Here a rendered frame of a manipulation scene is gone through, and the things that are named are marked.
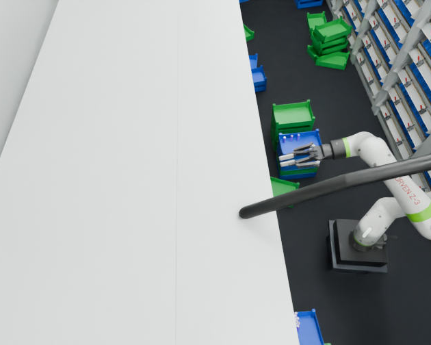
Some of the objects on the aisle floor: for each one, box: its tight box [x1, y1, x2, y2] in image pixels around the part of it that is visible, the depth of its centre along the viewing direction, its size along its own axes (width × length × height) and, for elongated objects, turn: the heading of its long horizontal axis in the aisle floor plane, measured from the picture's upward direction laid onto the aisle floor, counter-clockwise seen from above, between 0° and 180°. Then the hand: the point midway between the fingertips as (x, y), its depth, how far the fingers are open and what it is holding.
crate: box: [294, 309, 324, 345], centre depth 184 cm, size 30×20×8 cm
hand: (286, 160), depth 142 cm, fingers open, 3 cm apart
